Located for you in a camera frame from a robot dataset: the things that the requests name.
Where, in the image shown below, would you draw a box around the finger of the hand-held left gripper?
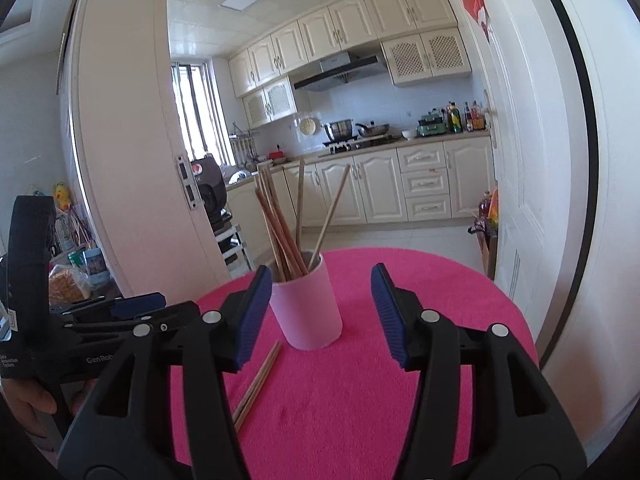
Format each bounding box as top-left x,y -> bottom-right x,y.
62,293 -> 167,328
65,301 -> 202,352

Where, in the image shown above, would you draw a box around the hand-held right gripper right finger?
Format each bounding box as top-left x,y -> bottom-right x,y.
370,262 -> 588,480

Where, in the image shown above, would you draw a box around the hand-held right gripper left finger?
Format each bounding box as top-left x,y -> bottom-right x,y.
57,265 -> 274,480

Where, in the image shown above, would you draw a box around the pink cup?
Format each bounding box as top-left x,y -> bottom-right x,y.
268,252 -> 344,351

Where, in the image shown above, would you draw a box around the brown wooden chopstick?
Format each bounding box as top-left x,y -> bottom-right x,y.
231,341 -> 281,423
234,344 -> 284,433

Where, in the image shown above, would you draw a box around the bunch of brown chopsticks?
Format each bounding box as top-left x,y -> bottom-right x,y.
254,162 -> 310,283

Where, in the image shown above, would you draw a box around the person's left hand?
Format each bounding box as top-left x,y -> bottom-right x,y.
0,379 -> 98,443

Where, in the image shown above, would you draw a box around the orange bread bag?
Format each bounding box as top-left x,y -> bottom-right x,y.
48,264 -> 93,306

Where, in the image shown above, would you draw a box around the metal shelf rack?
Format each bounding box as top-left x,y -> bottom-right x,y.
212,220 -> 253,281

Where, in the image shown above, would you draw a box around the round pink mat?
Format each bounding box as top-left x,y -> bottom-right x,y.
170,247 -> 541,480

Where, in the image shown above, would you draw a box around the brown paper bag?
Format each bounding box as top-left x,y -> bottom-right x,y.
469,220 -> 498,281

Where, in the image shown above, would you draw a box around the long light wooden chopstick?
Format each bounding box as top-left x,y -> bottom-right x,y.
295,158 -> 306,251
307,163 -> 352,272

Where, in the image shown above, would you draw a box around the dark air fryer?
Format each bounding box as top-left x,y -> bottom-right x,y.
190,154 -> 233,231

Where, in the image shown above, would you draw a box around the cream lower cabinets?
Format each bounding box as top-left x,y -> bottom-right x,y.
225,136 -> 496,261

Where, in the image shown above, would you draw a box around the cream cabinets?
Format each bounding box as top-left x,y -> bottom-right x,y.
225,136 -> 496,261
228,0 -> 460,98

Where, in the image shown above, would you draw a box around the white door with latch plate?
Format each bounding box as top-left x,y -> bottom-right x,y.
60,0 -> 236,301

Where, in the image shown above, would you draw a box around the hanging utensil rack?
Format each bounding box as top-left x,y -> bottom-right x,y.
231,122 -> 261,171

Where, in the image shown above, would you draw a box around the gas stove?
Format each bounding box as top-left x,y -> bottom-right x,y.
322,136 -> 401,153

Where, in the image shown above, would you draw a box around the steel stock pot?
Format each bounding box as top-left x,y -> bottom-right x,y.
324,118 -> 355,141

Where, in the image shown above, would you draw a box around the kitchen window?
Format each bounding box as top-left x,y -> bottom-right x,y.
170,62 -> 236,168

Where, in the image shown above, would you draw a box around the green electric cooker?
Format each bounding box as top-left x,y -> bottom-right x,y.
416,108 -> 448,137

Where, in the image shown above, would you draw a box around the small lattice door cabinet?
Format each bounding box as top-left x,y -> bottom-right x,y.
243,76 -> 299,126

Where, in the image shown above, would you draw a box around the white panelled door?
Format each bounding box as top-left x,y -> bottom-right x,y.
440,0 -> 601,361

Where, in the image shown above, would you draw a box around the range hood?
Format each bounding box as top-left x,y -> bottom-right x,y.
292,51 -> 388,92

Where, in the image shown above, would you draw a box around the wide lattice door cabinet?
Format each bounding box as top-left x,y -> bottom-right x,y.
381,27 -> 473,86

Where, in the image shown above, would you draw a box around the cream upper cabinets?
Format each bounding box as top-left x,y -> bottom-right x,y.
228,0 -> 460,98

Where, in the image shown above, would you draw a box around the door handle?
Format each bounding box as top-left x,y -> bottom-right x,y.
482,89 -> 501,151

